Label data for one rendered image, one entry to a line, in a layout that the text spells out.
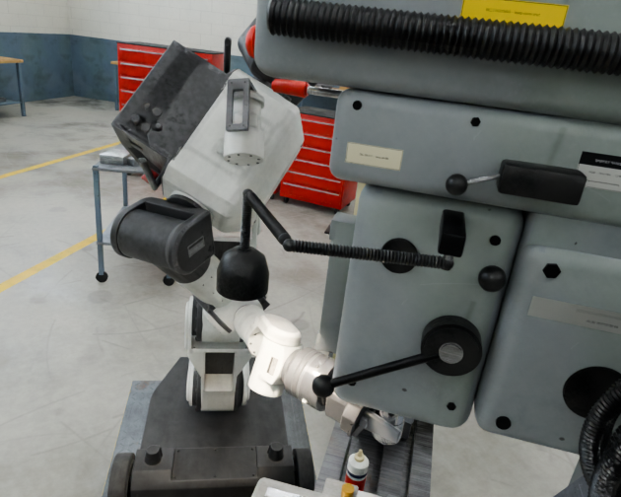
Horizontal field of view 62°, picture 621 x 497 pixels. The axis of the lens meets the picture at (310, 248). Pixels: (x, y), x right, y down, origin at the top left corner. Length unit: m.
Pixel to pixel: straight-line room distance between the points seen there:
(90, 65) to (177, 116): 11.04
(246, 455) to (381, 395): 1.01
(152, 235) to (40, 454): 1.83
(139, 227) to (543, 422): 0.69
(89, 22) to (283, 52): 11.42
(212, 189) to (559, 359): 0.61
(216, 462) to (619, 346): 1.25
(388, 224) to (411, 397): 0.24
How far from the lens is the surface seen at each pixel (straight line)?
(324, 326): 0.77
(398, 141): 0.56
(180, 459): 1.68
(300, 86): 0.79
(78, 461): 2.56
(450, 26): 0.51
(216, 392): 1.67
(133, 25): 11.41
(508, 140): 0.56
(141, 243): 0.94
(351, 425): 0.82
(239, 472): 1.64
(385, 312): 0.65
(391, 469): 1.22
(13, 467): 2.62
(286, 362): 0.90
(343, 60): 0.55
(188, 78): 1.01
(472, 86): 0.54
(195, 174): 0.94
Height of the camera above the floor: 1.78
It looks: 23 degrees down
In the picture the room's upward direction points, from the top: 7 degrees clockwise
